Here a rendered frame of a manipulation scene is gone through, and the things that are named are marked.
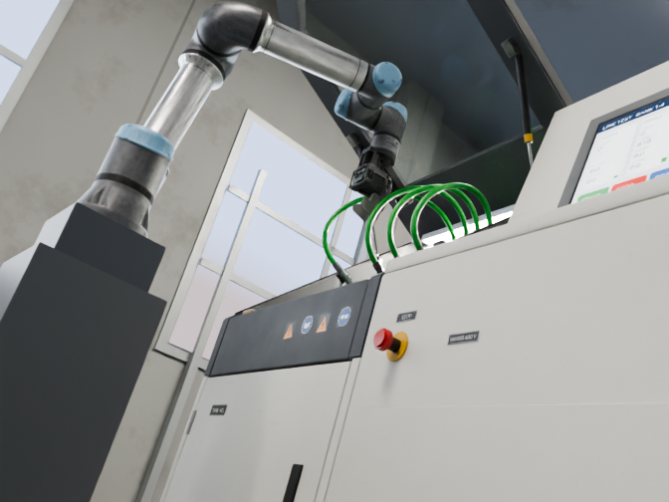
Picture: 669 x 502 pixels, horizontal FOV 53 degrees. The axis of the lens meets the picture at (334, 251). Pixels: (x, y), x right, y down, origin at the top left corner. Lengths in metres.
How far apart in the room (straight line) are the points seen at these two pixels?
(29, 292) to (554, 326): 0.79
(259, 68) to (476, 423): 3.09
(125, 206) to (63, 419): 0.39
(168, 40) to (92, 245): 2.42
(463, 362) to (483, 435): 0.12
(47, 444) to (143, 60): 2.53
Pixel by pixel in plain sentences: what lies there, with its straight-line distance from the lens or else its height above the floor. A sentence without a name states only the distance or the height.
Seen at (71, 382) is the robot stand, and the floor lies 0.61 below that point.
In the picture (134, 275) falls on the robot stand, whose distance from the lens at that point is 1.25.
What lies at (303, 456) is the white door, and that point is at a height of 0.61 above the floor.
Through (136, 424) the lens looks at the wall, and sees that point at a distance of 3.13.
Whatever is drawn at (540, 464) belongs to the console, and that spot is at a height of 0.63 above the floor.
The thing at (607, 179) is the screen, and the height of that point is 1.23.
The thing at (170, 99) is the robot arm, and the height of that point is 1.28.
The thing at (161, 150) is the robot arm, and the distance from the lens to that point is 1.36.
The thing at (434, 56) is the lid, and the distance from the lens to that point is 1.88.
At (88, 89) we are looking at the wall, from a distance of 3.29.
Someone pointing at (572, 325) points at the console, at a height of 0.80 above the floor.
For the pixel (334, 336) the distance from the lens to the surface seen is 1.27.
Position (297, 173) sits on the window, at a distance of 3.69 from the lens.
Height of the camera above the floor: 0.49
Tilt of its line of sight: 23 degrees up
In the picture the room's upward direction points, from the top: 16 degrees clockwise
